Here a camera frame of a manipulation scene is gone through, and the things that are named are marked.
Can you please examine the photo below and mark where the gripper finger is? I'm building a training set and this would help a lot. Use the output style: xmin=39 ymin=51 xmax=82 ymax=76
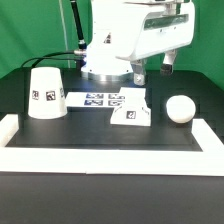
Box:
xmin=160 ymin=50 xmax=176 ymax=75
xmin=131 ymin=60 xmax=146 ymax=86

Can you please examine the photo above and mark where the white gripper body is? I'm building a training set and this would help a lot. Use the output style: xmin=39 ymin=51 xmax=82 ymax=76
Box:
xmin=115 ymin=1 xmax=195 ymax=61

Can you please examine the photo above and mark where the white lamp bulb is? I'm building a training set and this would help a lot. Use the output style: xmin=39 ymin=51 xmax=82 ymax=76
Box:
xmin=166 ymin=95 xmax=196 ymax=124

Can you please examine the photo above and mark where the white lamp base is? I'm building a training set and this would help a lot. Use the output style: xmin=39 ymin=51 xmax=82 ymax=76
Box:
xmin=110 ymin=87 xmax=151 ymax=126

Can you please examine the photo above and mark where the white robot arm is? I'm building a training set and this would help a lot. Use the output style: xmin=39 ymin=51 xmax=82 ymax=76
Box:
xmin=81 ymin=0 xmax=195 ymax=85

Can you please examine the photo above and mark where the white lamp shade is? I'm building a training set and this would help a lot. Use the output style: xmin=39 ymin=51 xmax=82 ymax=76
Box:
xmin=28 ymin=67 xmax=67 ymax=119

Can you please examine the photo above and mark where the white tag sheet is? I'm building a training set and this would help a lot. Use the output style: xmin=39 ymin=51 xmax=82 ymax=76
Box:
xmin=66 ymin=92 xmax=125 ymax=108

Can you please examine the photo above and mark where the white U-shaped fence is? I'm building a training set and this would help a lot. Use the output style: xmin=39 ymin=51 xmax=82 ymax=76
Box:
xmin=0 ymin=114 xmax=224 ymax=177

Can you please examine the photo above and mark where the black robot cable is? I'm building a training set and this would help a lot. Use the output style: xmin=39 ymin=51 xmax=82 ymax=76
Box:
xmin=20 ymin=0 xmax=88 ymax=69

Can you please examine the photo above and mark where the thin white cable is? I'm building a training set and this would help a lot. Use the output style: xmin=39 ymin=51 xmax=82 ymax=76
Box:
xmin=58 ymin=0 xmax=72 ymax=69

